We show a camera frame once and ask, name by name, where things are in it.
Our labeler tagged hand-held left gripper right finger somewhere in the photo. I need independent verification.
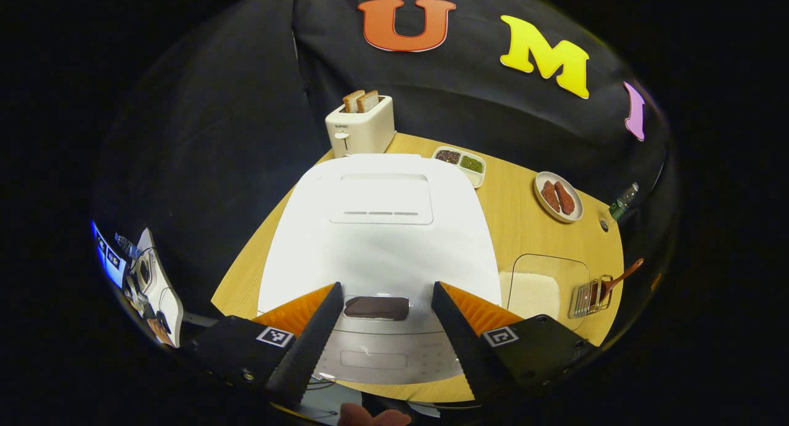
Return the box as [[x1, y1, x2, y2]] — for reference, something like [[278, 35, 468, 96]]
[[431, 282, 599, 403]]

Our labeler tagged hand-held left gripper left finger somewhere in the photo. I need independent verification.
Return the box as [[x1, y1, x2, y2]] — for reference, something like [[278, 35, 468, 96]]
[[179, 282, 345, 408]]

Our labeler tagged wooden spoon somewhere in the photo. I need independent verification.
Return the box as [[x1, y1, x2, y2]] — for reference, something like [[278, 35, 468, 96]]
[[595, 258, 645, 306]]

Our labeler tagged white rice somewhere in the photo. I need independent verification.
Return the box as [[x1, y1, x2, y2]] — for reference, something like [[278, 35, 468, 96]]
[[501, 271, 562, 322]]

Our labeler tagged white rice cooker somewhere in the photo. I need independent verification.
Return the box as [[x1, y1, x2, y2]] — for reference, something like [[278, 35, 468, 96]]
[[257, 153, 503, 387]]

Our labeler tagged clear plastic bottle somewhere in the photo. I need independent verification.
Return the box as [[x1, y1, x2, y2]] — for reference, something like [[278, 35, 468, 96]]
[[609, 181, 640, 222]]

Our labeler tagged clear plastic container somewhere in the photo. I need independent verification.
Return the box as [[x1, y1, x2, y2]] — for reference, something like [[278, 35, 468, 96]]
[[498, 253, 591, 329]]

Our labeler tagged white plate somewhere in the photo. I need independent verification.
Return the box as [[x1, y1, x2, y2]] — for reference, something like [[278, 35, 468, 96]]
[[534, 171, 584, 223]]

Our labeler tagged white divided bean tray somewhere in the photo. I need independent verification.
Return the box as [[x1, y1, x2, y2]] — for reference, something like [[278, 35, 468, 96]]
[[431, 145, 486, 189]]

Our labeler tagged white side desk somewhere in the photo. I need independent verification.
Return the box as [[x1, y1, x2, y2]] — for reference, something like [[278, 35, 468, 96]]
[[131, 227, 186, 348]]

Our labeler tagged white toaster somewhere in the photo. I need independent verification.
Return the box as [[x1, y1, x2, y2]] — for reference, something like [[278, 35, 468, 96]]
[[325, 95, 397, 159]]

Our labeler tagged computer monitor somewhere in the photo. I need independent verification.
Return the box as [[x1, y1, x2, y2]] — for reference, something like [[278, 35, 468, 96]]
[[91, 219, 129, 289]]

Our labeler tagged black backdrop cloth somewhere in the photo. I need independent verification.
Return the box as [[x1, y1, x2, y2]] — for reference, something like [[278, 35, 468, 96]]
[[92, 0, 679, 328]]

